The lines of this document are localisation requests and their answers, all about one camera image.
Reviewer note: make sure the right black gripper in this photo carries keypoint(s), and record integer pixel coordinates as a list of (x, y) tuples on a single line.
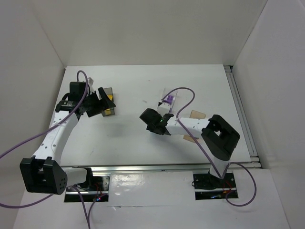
[(161, 104)]

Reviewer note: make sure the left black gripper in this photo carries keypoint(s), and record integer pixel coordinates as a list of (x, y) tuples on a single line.
[(96, 104)]

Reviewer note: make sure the purple rounded lego brick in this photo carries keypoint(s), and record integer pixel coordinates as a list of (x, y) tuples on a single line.
[(169, 99)]

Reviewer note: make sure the yellow lego plate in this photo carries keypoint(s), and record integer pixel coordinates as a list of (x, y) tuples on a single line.
[(108, 112)]

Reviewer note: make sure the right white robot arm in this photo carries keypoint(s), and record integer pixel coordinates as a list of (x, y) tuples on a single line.
[(215, 137)]

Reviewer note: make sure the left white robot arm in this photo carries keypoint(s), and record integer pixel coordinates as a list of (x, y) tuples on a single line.
[(42, 172)]

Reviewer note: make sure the smoky grey plastic container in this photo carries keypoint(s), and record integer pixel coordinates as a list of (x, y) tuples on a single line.
[(107, 101)]

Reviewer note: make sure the clear plastic container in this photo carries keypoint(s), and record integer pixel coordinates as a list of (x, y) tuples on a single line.
[(166, 103)]

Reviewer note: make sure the orange tinted plastic container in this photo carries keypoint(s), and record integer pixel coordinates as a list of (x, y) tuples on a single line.
[(194, 115)]

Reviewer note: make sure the aluminium rail front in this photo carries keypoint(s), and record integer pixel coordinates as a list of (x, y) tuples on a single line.
[(148, 168)]

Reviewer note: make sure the aluminium rail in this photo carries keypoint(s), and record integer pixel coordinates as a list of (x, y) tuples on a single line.
[(255, 160), (148, 168)]

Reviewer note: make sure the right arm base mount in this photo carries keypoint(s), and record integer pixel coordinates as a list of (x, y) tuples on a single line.
[(208, 187)]

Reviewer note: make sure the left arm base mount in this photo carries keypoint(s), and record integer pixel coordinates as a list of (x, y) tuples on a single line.
[(97, 190)]

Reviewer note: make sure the aluminium rail right side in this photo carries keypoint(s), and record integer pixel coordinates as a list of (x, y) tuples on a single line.
[(255, 160)]

